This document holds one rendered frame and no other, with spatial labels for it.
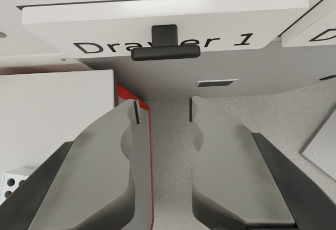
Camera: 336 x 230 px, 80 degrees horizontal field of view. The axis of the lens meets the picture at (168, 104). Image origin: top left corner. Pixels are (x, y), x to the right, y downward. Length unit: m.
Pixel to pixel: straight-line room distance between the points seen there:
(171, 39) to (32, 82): 0.30
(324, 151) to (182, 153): 0.73
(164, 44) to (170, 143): 0.93
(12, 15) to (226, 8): 0.22
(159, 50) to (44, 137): 0.28
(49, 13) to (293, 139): 1.22
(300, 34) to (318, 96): 1.07
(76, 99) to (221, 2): 0.29
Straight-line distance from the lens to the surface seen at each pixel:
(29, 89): 0.45
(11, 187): 0.42
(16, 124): 0.45
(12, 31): 0.33
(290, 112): 1.29
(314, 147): 1.31
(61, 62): 0.43
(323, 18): 0.29
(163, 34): 0.23
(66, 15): 0.24
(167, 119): 1.12
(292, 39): 0.33
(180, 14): 0.22
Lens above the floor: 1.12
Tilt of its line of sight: 84 degrees down
